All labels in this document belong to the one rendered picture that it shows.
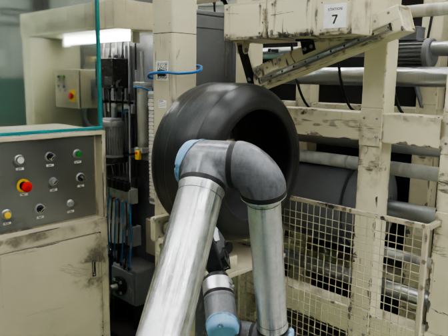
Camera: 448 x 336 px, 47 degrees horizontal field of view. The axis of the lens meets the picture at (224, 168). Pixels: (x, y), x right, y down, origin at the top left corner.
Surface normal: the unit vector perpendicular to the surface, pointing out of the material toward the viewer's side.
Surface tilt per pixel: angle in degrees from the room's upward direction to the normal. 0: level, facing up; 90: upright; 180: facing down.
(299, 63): 90
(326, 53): 90
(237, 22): 90
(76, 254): 90
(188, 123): 57
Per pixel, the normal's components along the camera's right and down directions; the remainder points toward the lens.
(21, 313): 0.71, 0.13
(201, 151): -0.25, -0.51
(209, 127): 0.05, -0.24
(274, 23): -0.70, 0.11
